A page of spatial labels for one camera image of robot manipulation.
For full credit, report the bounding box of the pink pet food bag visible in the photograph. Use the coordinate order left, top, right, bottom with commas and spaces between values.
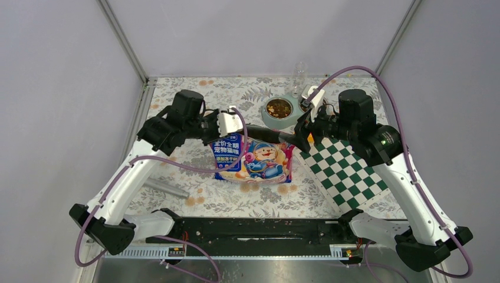
210, 133, 294, 183

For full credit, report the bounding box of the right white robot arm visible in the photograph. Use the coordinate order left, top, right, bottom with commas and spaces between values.
280, 86, 473, 272

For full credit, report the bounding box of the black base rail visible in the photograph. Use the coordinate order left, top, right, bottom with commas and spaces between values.
146, 217, 368, 257

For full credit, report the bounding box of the grey metal cylinder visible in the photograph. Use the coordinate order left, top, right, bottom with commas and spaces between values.
144, 178, 190, 199

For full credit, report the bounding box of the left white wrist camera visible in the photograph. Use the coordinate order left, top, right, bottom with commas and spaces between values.
217, 108, 243, 137

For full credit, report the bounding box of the green double pet bowl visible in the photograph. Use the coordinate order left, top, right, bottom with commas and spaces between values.
260, 94, 307, 130

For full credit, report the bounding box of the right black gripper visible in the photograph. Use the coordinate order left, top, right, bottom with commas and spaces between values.
285, 99, 357, 154

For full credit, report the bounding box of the clear plastic bottle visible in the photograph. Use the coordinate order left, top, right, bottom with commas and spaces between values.
290, 61, 308, 98

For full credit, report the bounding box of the green white checkerboard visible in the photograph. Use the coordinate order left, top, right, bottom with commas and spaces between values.
294, 138, 390, 213

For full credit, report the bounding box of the floral table mat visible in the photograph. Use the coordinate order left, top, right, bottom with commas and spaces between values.
127, 77, 405, 219

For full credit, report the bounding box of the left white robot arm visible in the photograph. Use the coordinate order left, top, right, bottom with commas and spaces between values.
69, 90, 242, 259

